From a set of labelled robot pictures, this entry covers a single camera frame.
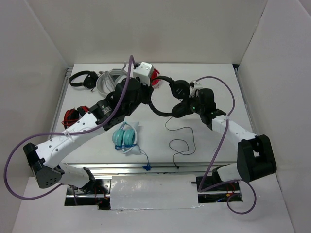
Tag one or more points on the red black headphones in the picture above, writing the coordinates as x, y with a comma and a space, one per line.
73, 115

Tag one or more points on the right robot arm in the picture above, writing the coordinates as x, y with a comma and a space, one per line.
255, 157

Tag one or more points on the teal white headphones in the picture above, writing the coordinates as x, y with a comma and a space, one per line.
125, 139

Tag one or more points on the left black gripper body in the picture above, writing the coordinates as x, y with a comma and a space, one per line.
143, 97

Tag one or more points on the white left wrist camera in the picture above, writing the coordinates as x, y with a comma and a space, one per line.
143, 71

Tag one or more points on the black headphones at back left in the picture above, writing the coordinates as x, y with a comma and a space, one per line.
89, 81

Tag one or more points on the red wrapped headphones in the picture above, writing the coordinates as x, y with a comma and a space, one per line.
154, 78

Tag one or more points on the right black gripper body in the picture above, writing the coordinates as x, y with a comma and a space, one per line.
195, 105

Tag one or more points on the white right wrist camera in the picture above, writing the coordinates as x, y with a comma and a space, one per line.
194, 87

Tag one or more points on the aluminium rail frame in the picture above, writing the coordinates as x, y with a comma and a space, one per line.
142, 168

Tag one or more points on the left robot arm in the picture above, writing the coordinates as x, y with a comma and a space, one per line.
45, 159

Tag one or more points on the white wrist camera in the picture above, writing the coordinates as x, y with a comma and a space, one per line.
143, 71
194, 87

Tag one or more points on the black wired headphones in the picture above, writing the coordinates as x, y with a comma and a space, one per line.
180, 89

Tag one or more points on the grey white headphones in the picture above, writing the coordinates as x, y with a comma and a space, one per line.
107, 80

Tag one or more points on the white foil-covered panel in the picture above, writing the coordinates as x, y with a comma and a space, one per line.
144, 192

